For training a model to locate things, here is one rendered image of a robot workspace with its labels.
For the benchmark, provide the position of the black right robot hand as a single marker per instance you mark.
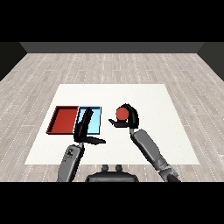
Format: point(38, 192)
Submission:
point(133, 119)

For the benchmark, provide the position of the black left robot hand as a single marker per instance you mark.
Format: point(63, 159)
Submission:
point(81, 131)

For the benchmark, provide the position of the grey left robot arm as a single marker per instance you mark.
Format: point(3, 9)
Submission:
point(69, 163)

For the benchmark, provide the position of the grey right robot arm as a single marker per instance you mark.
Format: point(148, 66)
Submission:
point(151, 153)

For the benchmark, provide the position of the shallow light blue open box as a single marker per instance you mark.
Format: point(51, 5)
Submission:
point(94, 122)

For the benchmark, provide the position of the shallow red open box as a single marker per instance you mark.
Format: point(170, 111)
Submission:
point(62, 119)

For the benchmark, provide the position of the dark grey robot body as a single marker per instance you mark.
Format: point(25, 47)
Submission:
point(112, 176)

